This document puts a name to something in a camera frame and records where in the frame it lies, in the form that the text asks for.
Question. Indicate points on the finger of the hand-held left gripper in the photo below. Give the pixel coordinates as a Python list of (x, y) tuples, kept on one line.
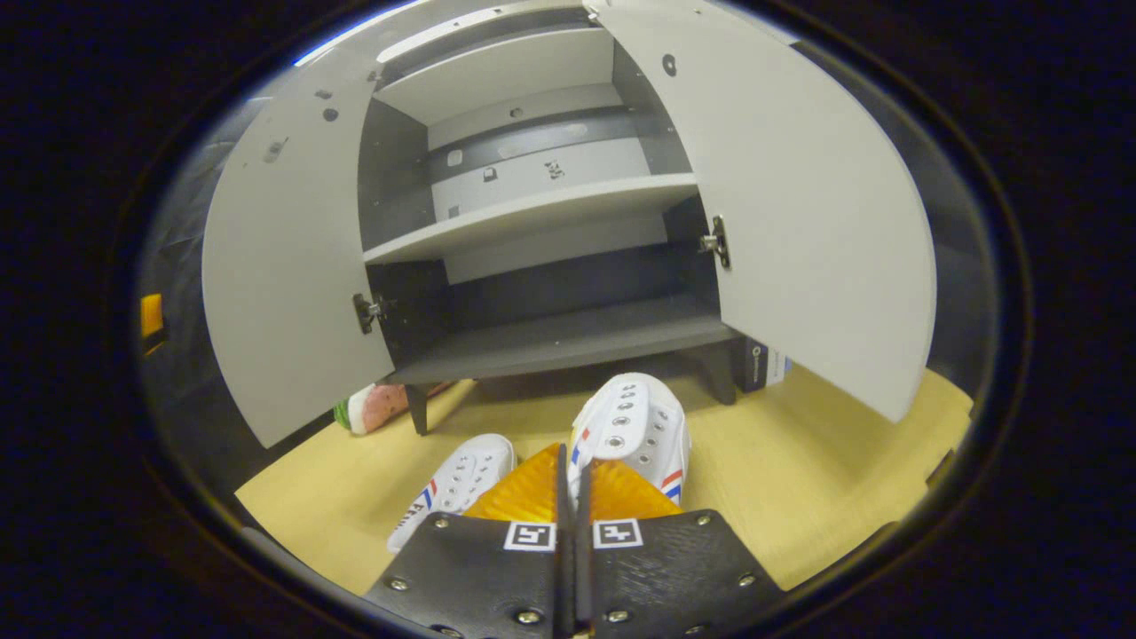
[(152, 318)]

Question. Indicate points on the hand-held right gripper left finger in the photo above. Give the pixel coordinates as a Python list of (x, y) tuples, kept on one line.
[(479, 577)]

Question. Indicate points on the watermelon plush toy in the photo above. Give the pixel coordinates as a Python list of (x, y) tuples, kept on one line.
[(377, 408)]

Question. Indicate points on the black backdrop cloth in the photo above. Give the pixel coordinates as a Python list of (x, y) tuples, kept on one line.
[(177, 390)]

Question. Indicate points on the blue white box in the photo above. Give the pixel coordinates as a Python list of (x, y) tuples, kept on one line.
[(761, 364)]

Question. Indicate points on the white striped shoe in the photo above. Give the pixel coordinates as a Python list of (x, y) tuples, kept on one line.
[(461, 479), (635, 417)]

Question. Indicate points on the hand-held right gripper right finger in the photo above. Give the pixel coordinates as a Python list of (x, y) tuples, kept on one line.
[(666, 577)]

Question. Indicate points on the metal door hinge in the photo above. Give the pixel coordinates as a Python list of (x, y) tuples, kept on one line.
[(366, 312), (717, 241)]

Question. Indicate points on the white shoe cabinet door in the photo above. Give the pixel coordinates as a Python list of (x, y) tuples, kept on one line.
[(816, 222), (284, 266)]

